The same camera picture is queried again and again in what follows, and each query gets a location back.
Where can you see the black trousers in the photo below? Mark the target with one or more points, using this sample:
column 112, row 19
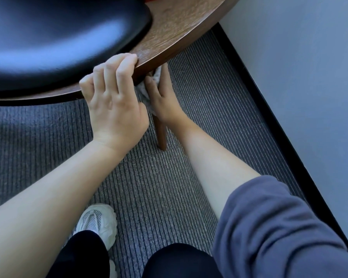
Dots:
column 179, row 262

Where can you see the light blue cleaning cloth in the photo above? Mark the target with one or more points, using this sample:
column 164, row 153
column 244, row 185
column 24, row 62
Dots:
column 143, row 92

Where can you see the person's right forearm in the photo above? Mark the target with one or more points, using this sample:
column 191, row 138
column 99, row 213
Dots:
column 214, row 165

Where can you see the person's right hand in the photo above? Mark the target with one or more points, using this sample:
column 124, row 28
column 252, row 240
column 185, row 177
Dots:
column 165, row 107

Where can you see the person's left hand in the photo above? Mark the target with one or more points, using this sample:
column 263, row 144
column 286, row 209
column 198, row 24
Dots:
column 116, row 112

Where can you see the white left sneaker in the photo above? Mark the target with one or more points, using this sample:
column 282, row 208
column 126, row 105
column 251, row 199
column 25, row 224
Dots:
column 95, row 221

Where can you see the wooden chair with black cushion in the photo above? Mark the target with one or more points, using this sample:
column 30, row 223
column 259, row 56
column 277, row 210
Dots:
column 75, row 31

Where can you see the person's left forearm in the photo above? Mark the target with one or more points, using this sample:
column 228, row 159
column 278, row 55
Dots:
column 46, row 205

